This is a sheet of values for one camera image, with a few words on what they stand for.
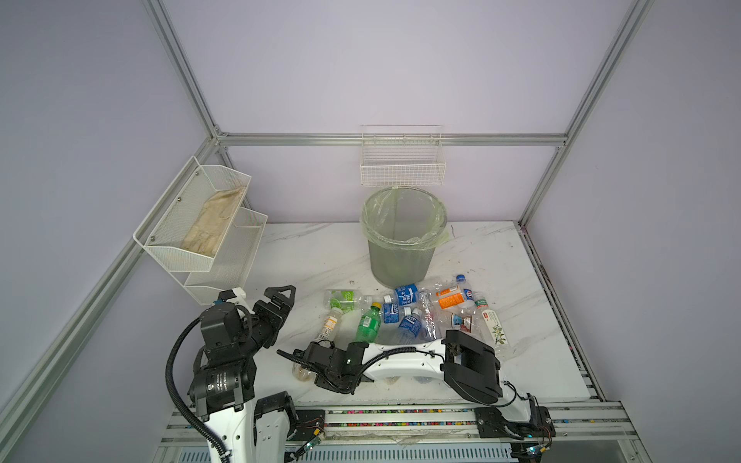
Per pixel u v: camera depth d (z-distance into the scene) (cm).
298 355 70
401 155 95
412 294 92
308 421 74
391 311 88
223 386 42
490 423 73
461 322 85
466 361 53
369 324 82
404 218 98
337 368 61
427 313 88
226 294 60
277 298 58
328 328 86
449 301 89
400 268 94
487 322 86
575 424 75
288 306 57
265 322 57
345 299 93
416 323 86
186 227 78
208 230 78
